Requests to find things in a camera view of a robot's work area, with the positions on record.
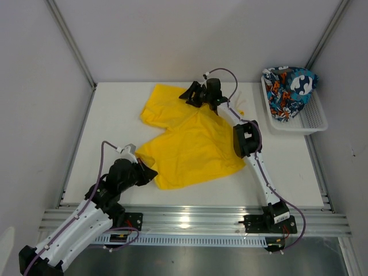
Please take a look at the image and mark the white plastic basket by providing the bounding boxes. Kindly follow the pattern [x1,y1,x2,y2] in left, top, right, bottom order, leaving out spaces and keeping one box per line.
[260,76,328,136]

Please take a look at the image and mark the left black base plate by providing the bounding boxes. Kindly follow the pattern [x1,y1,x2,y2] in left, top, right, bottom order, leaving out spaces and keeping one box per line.
[113,212,144,231]

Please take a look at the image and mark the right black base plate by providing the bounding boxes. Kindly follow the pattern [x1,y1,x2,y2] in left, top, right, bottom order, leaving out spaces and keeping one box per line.
[238,214,297,234]

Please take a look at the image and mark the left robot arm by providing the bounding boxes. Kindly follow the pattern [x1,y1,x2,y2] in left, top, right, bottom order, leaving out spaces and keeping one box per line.
[18,158,158,275]

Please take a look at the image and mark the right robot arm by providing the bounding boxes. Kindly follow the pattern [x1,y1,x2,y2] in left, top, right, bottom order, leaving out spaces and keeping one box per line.
[179,78,290,233]

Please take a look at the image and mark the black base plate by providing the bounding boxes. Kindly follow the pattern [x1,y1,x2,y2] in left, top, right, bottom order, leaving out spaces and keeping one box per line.
[113,212,144,231]
[238,214,297,234]

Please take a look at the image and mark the right aluminium frame post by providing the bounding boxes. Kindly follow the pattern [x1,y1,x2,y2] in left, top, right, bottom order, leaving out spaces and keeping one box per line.
[305,0,352,70]

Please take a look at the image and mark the patterned blue orange shorts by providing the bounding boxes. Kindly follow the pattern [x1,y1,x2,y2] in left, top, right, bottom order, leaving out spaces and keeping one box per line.
[262,66,319,122]

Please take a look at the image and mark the yellow shorts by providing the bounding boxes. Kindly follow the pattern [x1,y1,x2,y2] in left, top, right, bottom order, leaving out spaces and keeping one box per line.
[136,84,246,190]

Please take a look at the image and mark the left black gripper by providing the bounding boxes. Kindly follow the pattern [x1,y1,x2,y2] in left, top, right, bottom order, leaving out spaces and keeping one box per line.
[119,158,158,193]

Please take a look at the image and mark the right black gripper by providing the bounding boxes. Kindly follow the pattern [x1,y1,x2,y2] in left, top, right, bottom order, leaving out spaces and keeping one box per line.
[179,81,212,108]

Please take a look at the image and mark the aluminium frame post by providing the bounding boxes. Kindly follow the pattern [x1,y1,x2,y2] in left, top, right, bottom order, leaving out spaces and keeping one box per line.
[44,0,96,89]
[305,0,352,70]

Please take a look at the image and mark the left aluminium frame post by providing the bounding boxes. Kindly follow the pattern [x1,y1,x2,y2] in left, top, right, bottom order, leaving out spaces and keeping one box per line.
[44,0,96,89]

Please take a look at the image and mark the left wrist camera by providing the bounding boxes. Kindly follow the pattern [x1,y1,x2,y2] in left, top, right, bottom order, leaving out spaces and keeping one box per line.
[116,144,138,163]

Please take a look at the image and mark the white slotted cable duct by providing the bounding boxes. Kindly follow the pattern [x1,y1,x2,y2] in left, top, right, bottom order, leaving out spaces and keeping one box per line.
[90,233,285,248]

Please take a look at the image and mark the aluminium mounting rail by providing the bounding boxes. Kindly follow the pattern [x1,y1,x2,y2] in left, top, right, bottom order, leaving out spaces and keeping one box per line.
[39,204,352,238]

